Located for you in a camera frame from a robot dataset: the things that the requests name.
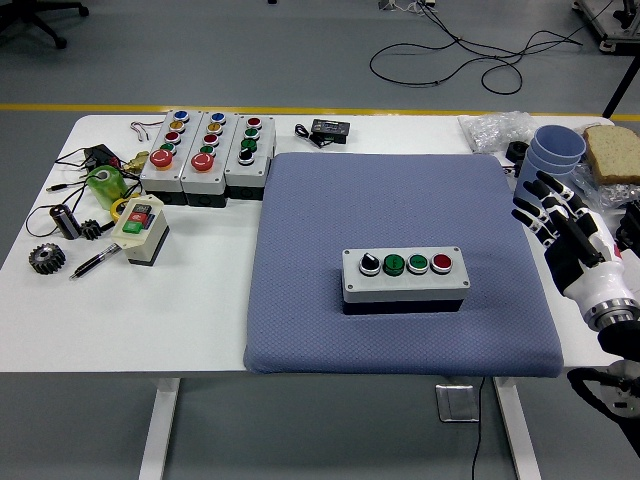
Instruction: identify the black pen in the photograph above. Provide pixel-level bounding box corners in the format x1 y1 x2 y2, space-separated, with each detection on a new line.
69 243 124 281

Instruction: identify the white table leg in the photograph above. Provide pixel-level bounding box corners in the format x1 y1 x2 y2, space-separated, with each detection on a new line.
138 377 181 480
492 375 543 480

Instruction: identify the black module with wires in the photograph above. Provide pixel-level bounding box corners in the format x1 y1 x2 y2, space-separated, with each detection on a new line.
82 143 121 171

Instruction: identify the large dark steel gear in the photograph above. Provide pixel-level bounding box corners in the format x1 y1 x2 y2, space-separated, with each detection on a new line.
28 242 67 275

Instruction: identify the blue-grey quilted mat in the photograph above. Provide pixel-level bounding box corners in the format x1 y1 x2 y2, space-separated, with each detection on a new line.
243 152 565 379

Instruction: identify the black meter wire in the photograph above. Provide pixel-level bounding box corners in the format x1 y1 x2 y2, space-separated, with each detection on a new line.
293 123 326 150

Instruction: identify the clear wrap under bread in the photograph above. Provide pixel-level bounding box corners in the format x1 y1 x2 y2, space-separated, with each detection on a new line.
572 162 640 214

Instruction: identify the brass fitting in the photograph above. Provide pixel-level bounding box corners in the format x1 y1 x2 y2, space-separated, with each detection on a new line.
122 151 151 176

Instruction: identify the cream red-green switch box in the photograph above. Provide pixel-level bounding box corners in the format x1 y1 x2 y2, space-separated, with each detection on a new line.
110 195 170 267

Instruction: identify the thin black power cable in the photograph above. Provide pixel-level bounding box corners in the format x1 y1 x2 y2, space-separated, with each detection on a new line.
469 375 486 480

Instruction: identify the black cable with plug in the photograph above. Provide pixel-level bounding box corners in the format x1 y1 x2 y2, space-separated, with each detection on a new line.
47 180 96 196

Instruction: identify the pale blue plastic cup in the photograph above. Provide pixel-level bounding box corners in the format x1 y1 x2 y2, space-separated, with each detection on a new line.
513 154 576 207
530 124 587 164
525 144 584 175

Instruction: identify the five-button box red mushroom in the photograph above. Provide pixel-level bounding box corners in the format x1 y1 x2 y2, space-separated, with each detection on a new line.
138 109 204 206
179 110 239 207

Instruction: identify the red white twisted wire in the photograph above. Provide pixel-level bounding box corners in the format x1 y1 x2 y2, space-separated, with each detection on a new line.
129 119 166 146

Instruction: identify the aluminium frame stand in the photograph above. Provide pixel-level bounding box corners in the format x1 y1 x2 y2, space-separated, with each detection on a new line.
572 0 640 54

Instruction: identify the black floor cable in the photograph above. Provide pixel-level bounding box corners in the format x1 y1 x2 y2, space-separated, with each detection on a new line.
369 0 609 94

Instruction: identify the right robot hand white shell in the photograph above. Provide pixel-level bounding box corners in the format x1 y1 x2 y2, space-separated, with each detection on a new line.
512 169 630 312

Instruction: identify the black cylindrical capacitor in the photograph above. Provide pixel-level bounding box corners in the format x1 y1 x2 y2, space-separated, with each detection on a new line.
48 203 81 241

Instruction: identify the black digital meter module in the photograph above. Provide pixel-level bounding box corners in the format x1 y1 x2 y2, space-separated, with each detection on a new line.
308 118 351 146

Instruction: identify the bread slice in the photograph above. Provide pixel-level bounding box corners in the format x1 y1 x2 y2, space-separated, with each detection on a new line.
582 124 640 186

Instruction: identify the black slanted pole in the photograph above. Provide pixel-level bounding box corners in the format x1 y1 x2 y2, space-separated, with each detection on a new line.
601 62 640 119

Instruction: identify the green tape roll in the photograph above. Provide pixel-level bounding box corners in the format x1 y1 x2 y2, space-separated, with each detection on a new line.
85 165 129 210

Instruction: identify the clear plastic bag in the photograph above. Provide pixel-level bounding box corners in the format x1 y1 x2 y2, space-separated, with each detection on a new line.
457 110 539 154

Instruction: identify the metal floor outlet plate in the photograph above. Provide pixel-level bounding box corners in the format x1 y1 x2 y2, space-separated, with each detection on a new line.
434 383 480 424

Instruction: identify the black device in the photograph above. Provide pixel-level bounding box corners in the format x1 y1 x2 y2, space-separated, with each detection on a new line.
613 203 640 251

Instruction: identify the grey four-control button box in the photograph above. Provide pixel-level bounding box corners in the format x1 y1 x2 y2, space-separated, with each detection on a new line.
223 114 277 202
341 246 472 317

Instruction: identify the black office chair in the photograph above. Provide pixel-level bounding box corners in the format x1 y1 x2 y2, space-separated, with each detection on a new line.
0 0 90 50

